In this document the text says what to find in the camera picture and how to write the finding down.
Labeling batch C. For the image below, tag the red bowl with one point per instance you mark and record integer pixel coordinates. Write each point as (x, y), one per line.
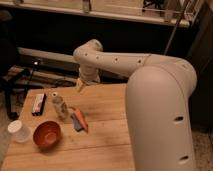
(47, 134)

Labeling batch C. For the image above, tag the white plastic cup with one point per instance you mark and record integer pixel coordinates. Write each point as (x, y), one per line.
(19, 131)

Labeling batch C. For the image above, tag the white window sill shelf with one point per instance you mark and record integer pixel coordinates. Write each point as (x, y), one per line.
(129, 10)

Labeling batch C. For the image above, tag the black office chair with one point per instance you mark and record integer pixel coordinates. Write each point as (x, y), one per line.
(9, 56)

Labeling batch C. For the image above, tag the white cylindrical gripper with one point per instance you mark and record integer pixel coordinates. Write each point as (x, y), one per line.
(87, 75)

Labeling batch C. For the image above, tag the grey baseboard heater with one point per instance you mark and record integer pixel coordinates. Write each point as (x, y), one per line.
(46, 55)

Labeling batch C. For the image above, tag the metal pole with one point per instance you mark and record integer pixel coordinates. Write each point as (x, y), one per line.
(176, 26)

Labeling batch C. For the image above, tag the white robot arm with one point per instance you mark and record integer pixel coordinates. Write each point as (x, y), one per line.
(156, 103)

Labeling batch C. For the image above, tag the black and white box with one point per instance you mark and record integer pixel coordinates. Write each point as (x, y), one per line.
(38, 105)

